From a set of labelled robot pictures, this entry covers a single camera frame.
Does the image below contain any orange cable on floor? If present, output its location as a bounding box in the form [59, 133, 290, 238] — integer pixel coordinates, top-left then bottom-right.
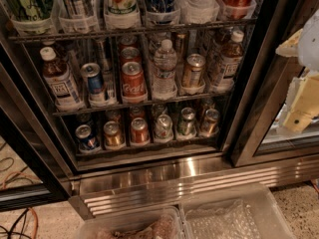
[0, 171, 43, 239]

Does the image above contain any green can top shelf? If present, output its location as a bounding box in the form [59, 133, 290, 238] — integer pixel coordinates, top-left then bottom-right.
[5, 0, 54, 22]

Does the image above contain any blue pepsi can bottom shelf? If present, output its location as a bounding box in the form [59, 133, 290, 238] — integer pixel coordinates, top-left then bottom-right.
[75, 124, 100, 150]

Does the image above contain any gold can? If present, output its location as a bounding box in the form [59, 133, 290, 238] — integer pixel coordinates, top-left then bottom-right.
[104, 120, 125, 147]
[200, 109, 219, 134]

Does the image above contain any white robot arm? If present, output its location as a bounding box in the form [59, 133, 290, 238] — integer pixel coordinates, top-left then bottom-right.
[276, 10, 319, 135]

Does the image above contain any steel fridge bottom grille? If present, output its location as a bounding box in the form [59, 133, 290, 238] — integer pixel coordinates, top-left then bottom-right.
[69, 154, 319, 220]

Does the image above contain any clear plastic bin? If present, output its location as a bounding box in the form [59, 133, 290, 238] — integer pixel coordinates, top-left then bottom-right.
[76, 206, 185, 239]
[179, 183, 296, 239]

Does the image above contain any tea bottle right white cap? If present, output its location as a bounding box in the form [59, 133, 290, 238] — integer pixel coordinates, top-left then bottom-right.
[210, 30, 244, 87]

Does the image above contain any red coke can behind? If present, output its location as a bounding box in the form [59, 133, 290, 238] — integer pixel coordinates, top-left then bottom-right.
[120, 47, 142, 65]

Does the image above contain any silver can shelf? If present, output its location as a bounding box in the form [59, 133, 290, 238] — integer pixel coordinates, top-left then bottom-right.
[155, 115, 172, 140]
[63, 0, 94, 19]

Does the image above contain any red coke can front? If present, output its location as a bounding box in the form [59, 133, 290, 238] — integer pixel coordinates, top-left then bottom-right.
[121, 62, 146, 98]

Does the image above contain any clear water bottle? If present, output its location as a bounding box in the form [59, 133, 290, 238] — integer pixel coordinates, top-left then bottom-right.
[153, 39, 177, 94]

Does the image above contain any green silver can bottom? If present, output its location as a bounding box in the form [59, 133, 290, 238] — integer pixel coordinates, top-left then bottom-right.
[177, 108, 195, 135]

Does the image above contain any silver can top shelf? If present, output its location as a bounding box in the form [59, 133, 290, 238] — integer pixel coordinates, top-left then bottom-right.
[63, 0, 94, 19]

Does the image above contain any fridge glass door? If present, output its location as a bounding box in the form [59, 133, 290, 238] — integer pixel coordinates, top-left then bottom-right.
[228, 0, 319, 166]
[0, 47, 69, 211]

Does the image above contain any clear plastic bin left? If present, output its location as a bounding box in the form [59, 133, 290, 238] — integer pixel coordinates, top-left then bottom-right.
[76, 206, 185, 239]

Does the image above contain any tea bottle left white cap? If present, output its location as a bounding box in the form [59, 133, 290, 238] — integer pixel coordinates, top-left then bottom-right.
[40, 47, 80, 106]

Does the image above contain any silver can bottom shelf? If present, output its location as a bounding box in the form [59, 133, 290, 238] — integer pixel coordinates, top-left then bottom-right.
[155, 115, 172, 140]

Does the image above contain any blue pepsi can middle shelf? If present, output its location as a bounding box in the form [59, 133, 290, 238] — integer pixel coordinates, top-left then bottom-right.
[81, 63, 104, 95]

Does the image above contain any clear plastic bin right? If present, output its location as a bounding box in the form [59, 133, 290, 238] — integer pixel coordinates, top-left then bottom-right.
[179, 183, 296, 239]

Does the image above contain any red can bottom shelf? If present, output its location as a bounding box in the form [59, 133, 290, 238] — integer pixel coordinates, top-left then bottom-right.
[131, 118, 150, 143]

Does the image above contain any blue pepsi can shelf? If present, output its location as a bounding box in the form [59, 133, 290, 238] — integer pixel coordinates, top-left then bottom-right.
[75, 124, 100, 150]
[81, 63, 104, 95]

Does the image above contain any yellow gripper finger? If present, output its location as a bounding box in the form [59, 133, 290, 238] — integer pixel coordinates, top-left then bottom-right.
[275, 29, 302, 58]
[282, 72, 319, 133]

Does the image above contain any tea bottle white cap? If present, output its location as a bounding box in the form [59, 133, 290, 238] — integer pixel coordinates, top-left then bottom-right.
[40, 47, 80, 106]
[210, 30, 244, 87]

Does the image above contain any gold can bottom left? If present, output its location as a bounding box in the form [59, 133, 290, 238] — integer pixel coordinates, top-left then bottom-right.
[104, 120, 125, 147]

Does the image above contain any gold can middle shelf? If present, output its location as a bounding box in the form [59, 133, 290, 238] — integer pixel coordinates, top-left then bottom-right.
[181, 54, 205, 88]

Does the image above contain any fridge right glass door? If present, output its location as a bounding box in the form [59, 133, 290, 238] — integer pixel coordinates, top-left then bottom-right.
[228, 0, 319, 166]

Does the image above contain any gold can bottom right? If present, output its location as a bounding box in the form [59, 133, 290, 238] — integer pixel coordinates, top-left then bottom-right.
[200, 109, 219, 134]

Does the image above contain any fridge left glass door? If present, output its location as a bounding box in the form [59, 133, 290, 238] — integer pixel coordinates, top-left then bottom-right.
[0, 47, 69, 211]

